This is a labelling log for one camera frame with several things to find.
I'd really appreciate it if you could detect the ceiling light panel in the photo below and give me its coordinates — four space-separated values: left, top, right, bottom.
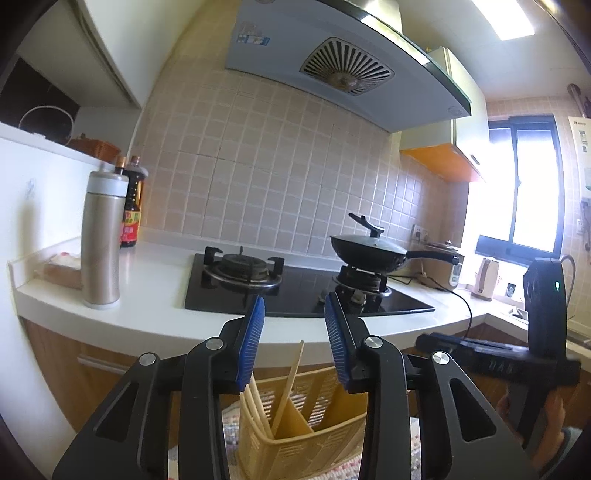
471 0 539 40

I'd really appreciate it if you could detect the dark soy sauce bottle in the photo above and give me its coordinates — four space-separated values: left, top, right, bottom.
120 155 149 248

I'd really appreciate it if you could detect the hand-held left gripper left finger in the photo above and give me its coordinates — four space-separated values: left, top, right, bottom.
52 295 267 480

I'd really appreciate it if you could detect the black power cable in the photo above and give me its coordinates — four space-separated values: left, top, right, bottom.
388 272 474 341

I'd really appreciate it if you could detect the person's right forearm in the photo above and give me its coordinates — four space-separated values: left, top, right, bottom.
542 427 583 478

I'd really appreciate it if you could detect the wrapped food package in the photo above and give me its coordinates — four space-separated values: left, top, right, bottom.
33 251 84 291

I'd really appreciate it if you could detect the person's right hand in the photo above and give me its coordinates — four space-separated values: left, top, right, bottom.
501 385 565 477

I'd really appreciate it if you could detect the white water heater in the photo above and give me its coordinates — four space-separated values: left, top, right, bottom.
567 115 591 213

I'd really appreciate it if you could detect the wooden base cabinet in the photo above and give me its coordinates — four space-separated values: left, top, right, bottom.
18 316 532 435

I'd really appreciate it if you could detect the yellow plastic utensil basket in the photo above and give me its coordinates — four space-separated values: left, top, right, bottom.
238 364 370 480

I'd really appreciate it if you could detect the cream and orange wall cabinet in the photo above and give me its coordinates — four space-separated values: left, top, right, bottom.
399 46 490 184

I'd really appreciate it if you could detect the silver rice cooker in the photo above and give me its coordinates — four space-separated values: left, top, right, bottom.
422 240 465 292

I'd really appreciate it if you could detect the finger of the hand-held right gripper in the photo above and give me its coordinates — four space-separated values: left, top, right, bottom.
416 332 469 358

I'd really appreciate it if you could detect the silver cabinet handle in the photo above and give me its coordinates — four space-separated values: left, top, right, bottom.
78 354 125 376

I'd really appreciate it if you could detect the white range hood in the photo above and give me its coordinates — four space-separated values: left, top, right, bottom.
225 0 472 134

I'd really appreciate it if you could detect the white wall cabinet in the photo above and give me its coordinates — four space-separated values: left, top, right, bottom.
18 0 185 109

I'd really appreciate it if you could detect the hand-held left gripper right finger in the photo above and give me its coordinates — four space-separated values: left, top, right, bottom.
324 292 539 480

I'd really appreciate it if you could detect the glass wok lid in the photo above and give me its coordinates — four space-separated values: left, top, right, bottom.
331 213 408 254

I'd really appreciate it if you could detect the black gas stove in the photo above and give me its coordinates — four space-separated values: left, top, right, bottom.
185 247 436 318

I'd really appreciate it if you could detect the champagne thermos bottle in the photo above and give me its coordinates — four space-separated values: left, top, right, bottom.
81 170 129 310

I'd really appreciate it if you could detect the brown wicker basket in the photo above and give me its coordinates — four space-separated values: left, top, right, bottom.
67 134 122 162

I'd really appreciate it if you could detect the white electric kettle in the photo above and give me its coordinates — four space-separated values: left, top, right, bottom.
471 257 502 302

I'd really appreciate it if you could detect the black wok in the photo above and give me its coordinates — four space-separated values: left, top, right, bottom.
329 234 465 276

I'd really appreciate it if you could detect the dark framed window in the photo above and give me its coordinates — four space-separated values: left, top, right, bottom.
475 115 566 266

